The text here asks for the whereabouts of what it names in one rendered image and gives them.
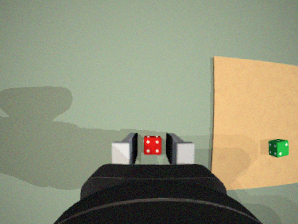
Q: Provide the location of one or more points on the orange square mat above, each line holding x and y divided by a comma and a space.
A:
253, 102

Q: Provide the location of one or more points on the green die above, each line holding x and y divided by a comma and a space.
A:
278, 148

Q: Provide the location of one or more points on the red die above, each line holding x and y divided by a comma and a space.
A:
152, 145

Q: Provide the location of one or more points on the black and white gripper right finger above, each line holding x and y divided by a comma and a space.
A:
178, 151

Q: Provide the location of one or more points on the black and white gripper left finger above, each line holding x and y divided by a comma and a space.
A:
125, 151

